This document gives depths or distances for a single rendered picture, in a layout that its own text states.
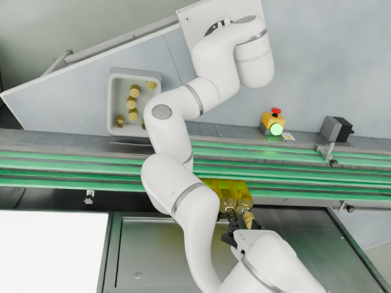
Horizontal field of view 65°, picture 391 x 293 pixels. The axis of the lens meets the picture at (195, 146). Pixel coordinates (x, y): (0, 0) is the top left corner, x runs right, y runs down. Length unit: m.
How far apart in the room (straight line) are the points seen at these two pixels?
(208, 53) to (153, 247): 0.64
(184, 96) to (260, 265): 0.40
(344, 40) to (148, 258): 1.03
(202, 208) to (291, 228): 0.85
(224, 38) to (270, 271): 0.49
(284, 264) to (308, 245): 0.83
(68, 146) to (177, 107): 0.61
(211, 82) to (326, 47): 0.66
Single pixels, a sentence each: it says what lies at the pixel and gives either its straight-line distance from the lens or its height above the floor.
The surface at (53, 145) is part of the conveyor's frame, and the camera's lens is 1.20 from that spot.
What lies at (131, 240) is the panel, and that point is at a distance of 1.08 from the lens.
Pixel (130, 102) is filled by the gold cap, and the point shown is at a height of 0.81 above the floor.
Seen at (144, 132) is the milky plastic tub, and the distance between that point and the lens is 1.15.
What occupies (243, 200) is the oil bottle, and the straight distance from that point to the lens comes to 1.07.
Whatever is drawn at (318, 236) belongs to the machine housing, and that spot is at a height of 1.05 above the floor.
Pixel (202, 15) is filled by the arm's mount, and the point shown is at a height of 0.83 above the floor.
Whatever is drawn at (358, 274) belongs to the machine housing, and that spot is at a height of 1.22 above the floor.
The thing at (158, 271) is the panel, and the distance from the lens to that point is 1.00.
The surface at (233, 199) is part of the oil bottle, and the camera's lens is 1.06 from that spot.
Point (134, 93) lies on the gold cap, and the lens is 1.11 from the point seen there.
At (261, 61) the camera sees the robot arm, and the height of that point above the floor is 1.14.
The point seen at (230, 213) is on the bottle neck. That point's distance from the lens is 1.02.
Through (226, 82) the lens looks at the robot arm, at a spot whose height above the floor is 1.18.
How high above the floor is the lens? 1.85
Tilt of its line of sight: 59 degrees down
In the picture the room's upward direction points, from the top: 165 degrees clockwise
